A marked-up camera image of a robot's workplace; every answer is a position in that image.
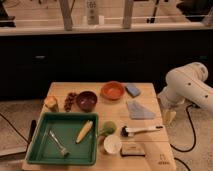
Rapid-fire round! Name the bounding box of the white handled black brush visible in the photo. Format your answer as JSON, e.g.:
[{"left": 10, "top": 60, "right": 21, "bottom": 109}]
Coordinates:
[{"left": 121, "top": 125, "right": 163, "bottom": 137}]

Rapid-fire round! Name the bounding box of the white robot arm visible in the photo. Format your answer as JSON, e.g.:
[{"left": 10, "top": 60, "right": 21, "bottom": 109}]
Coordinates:
[{"left": 157, "top": 62, "right": 213, "bottom": 125}]

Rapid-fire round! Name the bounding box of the orange bowl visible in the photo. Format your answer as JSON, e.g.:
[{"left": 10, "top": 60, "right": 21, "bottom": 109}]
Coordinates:
[{"left": 100, "top": 81, "right": 124, "bottom": 100}]

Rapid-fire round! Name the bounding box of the dark purple bowl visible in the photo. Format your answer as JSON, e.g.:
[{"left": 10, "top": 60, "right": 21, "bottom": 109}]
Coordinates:
[{"left": 76, "top": 91, "right": 97, "bottom": 112}]

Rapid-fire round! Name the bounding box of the light blue folded cloth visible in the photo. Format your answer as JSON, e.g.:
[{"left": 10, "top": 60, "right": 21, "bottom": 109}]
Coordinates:
[{"left": 127, "top": 100, "right": 155, "bottom": 120}]

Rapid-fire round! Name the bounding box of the blue sponge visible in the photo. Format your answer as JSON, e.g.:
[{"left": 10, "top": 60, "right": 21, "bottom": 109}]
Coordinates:
[{"left": 125, "top": 83, "right": 141, "bottom": 97}]

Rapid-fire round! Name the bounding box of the tan and black sponge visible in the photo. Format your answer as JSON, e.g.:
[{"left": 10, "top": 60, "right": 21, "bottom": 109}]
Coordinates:
[{"left": 120, "top": 143, "right": 145, "bottom": 157}]

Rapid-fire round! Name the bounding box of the green pear toy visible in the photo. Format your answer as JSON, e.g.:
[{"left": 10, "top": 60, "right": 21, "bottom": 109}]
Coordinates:
[{"left": 99, "top": 121, "right": 117, "bottom": 136}]

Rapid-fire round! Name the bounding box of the white cup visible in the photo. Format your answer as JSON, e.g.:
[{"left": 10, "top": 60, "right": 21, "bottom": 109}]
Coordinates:
[{"left": 103, "top": 135, "right": 122, "bottom": 155}]

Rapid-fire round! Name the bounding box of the yellow corn cob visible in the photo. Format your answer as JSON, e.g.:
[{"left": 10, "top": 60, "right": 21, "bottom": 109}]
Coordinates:
[{"left": 76, "top": 121, "right": 93, "bottom": 143}]

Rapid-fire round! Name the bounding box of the brown grape bunch toy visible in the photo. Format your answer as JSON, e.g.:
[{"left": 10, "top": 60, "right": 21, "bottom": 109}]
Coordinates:
[{"left": 64, "top": 92, "right": 77, "bottom": 112}]

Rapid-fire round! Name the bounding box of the green plastic tray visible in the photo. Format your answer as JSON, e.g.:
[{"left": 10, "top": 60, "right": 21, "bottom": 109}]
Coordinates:
[{"left": 27, "top": 113, "right": 98, "bottom": 166}]

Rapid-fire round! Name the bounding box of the silver fork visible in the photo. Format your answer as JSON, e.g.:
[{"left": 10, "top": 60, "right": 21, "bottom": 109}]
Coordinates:
[{"left": 49, "top": 131, "right": 69, "bottom": 157}]

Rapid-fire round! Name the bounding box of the yellow bread toy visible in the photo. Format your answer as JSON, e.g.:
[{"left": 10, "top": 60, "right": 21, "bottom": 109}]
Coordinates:
[{"left": 44, "top": 96, "right": 59, "bottom": 112}]

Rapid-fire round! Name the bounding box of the white remote on ledge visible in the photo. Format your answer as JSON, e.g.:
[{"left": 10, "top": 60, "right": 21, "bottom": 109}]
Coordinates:
[{"left": 86, "top": 0, "right": 99, "bottom": 25}]

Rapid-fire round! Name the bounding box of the black cable on floor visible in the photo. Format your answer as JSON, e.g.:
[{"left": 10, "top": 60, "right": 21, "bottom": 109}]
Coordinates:
[{"left": 170, "top": 103, "right": 200, "bottom": 154}]

